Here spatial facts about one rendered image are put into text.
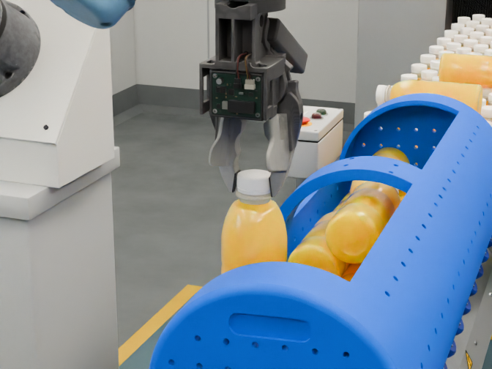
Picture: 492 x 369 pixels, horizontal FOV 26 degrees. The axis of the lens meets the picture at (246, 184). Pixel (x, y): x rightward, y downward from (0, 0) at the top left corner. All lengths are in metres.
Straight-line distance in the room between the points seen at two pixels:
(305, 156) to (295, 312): 1.09
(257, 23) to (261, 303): 0.27
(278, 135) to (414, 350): 0.26
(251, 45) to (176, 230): 3.67
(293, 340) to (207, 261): 3.30
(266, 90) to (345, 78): 5.28
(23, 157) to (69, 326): 0.34
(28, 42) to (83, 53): 0.09
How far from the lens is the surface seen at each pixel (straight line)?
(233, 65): 1.04
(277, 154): 1.10
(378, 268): 1.15
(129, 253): 4.46
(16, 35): 1.83
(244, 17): 1.03
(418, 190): 1.39
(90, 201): 1.95
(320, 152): 2.12
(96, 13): 1.08
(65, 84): 1.80
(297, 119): 1.10
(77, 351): 2.00
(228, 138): 1.12
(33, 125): 1.79
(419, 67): 2.68
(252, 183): 1.12
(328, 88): 6.36
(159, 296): 4.05
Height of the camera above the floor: 1.65
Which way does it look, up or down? 18 degrees down
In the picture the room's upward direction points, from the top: straight up
